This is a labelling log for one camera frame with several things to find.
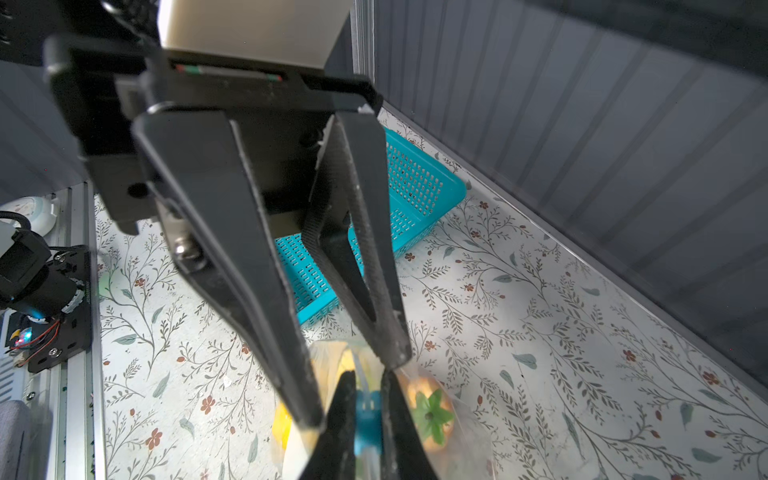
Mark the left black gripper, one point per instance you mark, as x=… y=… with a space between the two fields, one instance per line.
x=201 y=171

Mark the teal plastic basket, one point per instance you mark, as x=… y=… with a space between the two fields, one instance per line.
x=421 y=192

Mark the grey fabric pouch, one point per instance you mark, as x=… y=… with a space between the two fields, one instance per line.
x=16 y=431

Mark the clear zip top bag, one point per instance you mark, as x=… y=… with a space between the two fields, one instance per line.
x=381 y=424

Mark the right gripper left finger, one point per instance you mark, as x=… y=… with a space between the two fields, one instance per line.
x=333 y=456

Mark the pale yellow toy pear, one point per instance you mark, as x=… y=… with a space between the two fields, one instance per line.
x=331 y=359

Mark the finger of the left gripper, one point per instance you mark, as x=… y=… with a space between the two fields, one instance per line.
x=347 y=232

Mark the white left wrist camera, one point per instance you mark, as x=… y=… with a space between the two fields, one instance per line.
x=292 y=32

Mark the yellow toy pepper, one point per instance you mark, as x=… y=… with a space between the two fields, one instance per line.
x=281 y=426

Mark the pale red toy strawberry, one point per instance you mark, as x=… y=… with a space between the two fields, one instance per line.
x=431 y=409

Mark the white analog clock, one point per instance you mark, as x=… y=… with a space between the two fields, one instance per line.
x=42 y=212

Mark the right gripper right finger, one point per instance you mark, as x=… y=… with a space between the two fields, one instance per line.
x=403 y=456

